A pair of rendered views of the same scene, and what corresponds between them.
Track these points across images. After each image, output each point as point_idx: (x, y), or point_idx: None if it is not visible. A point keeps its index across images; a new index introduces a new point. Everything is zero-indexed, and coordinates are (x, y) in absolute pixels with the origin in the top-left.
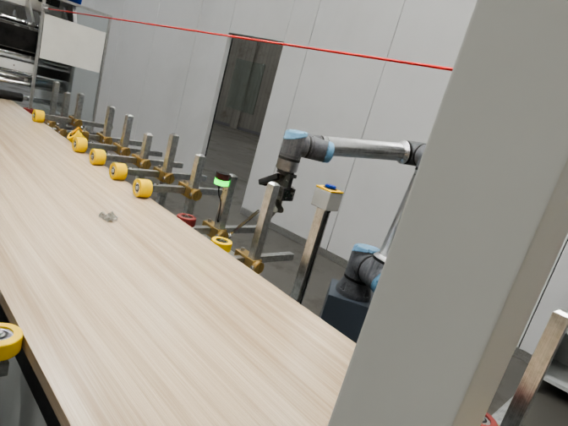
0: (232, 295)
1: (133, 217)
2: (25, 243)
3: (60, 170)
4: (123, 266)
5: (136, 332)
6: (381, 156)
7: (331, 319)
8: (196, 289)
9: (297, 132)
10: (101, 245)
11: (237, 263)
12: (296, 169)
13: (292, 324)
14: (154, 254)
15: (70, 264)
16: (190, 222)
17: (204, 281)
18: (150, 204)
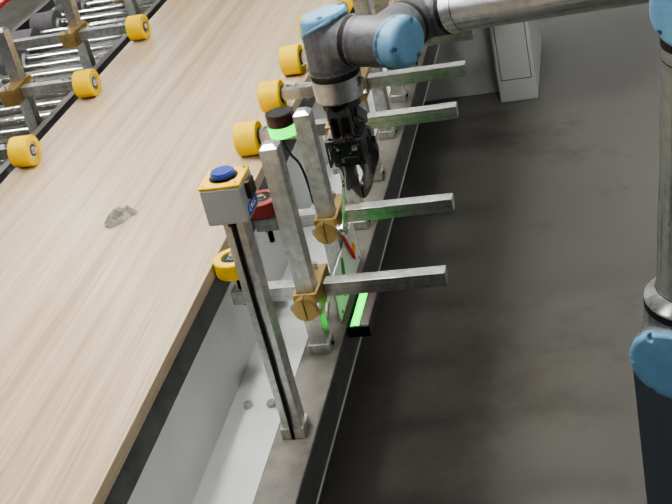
0: (62, 376)
1: (160, 212)
2: None
3: (202, 108)
4: (4, 316)
5: None
6: (601, 4)
7: (655, 429)
8: (31, 361)
9: (304, 20)
10: (32, 277)
11: (178, 311)
12: (340, 97)
13: (57, 441)
14: (73, 293)
15: None
16: (256, 211)
17: (67, 346)
18: None
